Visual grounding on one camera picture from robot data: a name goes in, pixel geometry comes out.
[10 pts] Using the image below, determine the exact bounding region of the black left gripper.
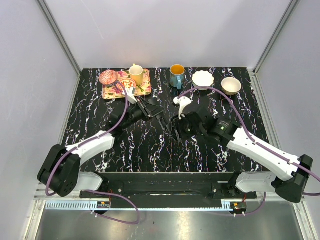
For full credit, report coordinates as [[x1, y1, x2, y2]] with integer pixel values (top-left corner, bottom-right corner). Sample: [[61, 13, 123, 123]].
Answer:
[[122, 97, 166, 130]]

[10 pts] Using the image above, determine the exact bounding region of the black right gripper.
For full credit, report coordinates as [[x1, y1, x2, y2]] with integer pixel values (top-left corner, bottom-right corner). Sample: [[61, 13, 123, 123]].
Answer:
[[170, 112, 205, 142]]

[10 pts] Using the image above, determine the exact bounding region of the black remote control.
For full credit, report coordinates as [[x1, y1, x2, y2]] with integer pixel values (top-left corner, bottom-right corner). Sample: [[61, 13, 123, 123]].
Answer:
[[156, 115, 167, 131]]

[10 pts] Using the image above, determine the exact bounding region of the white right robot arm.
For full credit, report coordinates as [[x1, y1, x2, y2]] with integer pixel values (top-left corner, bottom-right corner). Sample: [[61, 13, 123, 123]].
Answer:
[[171, 106, 313, 203]]

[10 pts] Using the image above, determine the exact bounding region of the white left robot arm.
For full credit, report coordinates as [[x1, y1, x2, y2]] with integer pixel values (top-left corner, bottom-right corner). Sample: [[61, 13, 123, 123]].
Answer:
[[37, 98, 164, 198]]

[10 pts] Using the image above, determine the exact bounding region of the orange patterned bowl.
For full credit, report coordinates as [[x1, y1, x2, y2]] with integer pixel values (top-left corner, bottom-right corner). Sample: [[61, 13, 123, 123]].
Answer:
[[115, 78, 136, 95]]

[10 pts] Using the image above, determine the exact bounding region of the yellow mug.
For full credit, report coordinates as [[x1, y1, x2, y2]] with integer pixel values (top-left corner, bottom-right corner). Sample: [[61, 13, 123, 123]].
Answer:
[[129, 64, 144, 86]]

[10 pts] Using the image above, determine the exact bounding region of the floral rectangular tray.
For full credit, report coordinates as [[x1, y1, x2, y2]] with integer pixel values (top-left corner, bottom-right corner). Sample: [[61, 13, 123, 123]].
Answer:
[[102, 68, 152, 100]]

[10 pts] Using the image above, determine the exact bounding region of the blue mug orange inside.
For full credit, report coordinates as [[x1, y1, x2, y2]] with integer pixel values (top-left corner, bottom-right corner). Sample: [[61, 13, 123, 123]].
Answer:
[[169, 64, 185, 90]]

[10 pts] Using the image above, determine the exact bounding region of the pink patterned bowl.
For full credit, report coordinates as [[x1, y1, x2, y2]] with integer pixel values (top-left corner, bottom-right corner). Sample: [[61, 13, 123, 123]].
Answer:
[[98, 69, 118, 87]]

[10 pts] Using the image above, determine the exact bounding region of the white scalloped bowl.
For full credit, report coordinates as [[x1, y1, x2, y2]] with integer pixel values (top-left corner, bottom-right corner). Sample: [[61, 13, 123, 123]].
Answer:
[[191, 70, 215, 91]]

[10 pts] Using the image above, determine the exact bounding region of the cream round bowl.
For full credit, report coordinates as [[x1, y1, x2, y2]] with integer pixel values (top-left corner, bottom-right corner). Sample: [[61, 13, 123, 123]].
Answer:
[[221, 77, 242, 96]]

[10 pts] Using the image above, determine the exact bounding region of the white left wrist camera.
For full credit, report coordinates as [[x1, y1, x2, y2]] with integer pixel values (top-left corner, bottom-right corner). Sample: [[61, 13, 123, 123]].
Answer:
[[125, 86, 138, 104]]

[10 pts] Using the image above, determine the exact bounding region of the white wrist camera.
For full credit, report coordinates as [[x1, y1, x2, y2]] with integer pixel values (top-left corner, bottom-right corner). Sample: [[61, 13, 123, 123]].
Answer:
[[173, 96, 192, 120], [125, 86, 138, 104]]

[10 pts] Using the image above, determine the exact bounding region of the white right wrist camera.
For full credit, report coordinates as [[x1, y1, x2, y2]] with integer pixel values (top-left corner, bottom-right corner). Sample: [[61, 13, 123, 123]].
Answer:
[[173, 96, 192, 120]]

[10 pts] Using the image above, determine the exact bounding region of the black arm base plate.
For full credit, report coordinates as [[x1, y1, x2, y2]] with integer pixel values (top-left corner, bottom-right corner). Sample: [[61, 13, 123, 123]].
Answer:
[[98, 172, 257, 200]]

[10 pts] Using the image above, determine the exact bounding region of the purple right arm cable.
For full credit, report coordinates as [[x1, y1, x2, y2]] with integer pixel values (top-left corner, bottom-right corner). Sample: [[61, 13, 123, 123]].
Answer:
[[177, 86, 320, 217]]

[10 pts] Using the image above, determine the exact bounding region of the aluminium front rail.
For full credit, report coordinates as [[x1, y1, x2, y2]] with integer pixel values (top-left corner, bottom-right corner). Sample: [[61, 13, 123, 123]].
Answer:
[[33, 184, 263, 212]]

